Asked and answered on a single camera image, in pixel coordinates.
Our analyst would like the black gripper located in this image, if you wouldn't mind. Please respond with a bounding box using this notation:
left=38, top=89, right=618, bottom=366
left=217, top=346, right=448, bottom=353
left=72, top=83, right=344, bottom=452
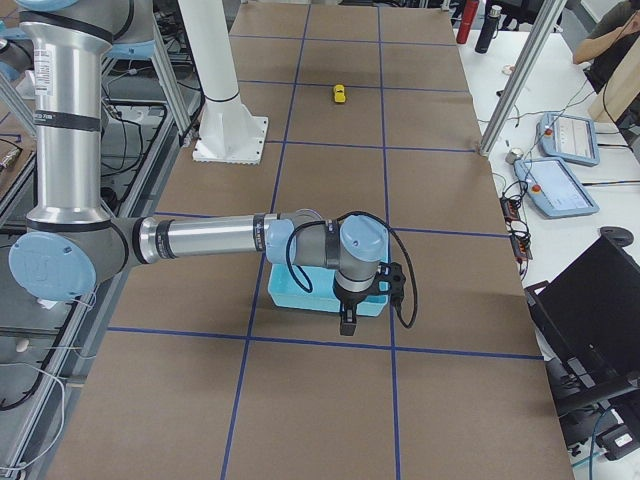
left=333, top=262, right=404, bottom=336

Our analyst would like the yellow beetle toy car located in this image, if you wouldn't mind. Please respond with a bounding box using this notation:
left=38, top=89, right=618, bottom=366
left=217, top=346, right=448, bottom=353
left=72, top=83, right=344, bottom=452
left=332, top=84, right=347, bottom=104

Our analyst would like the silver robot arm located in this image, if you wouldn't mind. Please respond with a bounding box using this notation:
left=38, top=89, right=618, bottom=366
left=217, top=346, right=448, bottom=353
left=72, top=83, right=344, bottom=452
left=8, top=1, right=417, bottom=336

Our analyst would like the light blue plastic bin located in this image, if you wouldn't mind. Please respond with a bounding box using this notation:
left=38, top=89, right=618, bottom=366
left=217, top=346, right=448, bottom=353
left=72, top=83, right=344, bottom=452
left=267, top=263, right=391, bottom=319

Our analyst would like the silver metal cylinder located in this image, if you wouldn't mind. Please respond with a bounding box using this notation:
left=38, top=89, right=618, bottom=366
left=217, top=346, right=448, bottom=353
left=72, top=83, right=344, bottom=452
left=505, top=148, right=524, bottom=165

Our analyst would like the black office chair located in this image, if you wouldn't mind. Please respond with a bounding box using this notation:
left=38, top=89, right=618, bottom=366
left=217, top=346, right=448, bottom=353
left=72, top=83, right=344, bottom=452
left=526, top=232, right=639, bottom=461

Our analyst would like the blue teach pendant near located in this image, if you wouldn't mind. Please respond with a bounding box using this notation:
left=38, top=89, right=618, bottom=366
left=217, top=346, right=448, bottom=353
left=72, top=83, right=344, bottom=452
left=513, top=157, right=599, bottom=219

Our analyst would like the blue teach pendant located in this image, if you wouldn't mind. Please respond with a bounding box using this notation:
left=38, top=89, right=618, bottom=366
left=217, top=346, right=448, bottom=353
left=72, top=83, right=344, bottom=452
left=513, top=157, right=599, bottom=219
left=537, top=111, right=600, bottom=167

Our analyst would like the blue teach pendant far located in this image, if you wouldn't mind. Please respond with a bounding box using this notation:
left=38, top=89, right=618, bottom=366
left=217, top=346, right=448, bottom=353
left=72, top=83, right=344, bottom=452
left=537, top=111, right=600, bottom=167

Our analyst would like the black water bottle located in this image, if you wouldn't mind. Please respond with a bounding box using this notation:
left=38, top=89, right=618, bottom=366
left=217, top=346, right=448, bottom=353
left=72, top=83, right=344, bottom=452
left=474, top=5, right=502, bottom=54

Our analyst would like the red water bottle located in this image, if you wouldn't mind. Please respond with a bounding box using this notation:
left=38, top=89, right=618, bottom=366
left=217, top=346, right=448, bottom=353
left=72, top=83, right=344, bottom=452
left=456, top=0, right=479, bottom=45

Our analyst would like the seated person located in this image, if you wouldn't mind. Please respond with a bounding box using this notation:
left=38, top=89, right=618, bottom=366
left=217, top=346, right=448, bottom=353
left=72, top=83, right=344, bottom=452
left=573, top=1, right=639, bottom=92

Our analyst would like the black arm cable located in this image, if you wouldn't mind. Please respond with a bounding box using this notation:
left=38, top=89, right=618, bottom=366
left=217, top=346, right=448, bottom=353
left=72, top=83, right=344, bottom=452
left=287, top=211, right=416, bottom=330

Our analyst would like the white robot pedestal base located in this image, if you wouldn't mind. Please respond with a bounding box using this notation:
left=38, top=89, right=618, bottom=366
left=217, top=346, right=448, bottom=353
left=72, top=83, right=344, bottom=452
left=179, top=0, right=269, bottom=165

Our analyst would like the aluminium frame post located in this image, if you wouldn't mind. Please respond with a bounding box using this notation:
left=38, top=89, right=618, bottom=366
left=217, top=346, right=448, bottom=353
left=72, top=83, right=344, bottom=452
left=478, top=0, right=567, bottom=157

